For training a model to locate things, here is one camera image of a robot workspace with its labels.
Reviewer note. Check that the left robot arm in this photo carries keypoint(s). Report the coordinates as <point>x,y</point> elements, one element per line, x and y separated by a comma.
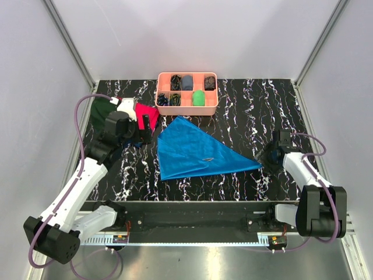
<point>57,233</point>

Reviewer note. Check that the dark green baseball cap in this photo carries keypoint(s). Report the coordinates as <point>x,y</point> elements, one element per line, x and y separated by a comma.
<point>99,111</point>

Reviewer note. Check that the yellow floral rolled cloth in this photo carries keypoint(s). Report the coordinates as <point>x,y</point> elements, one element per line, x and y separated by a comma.
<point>175,99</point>

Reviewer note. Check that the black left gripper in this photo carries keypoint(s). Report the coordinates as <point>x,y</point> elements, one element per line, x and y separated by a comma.
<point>143,136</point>

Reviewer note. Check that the green rolled cloth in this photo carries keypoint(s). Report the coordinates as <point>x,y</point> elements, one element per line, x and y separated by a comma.
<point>198,98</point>

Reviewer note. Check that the grey rolled cloth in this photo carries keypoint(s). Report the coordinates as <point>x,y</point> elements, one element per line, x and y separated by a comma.
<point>187,82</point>

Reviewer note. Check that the bright blue napkin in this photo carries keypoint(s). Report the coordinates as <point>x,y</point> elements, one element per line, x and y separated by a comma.
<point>182,146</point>

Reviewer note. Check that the brown patterned rolled cloth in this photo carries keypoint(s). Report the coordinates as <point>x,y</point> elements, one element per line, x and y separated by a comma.
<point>210,83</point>

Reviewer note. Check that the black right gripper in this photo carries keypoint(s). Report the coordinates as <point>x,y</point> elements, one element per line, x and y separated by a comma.
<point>262,156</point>

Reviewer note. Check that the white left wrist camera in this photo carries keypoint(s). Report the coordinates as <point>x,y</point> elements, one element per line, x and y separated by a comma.
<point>127,105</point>

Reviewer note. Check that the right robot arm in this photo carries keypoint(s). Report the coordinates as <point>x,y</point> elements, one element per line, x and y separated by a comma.
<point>322,208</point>

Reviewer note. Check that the aluminium frame rail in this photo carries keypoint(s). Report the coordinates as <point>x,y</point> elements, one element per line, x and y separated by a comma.
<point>66,37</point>

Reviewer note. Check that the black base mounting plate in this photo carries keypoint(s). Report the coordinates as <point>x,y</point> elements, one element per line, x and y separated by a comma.
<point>200,223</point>

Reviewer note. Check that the pink folded cloth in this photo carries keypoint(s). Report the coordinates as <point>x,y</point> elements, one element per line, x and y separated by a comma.
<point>144,110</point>

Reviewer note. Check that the navy striped rolled cloth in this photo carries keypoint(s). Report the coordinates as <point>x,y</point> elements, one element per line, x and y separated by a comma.
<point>162,100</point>

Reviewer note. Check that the dark floral rolled cloth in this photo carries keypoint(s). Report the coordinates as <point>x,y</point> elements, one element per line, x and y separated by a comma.
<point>175,82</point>

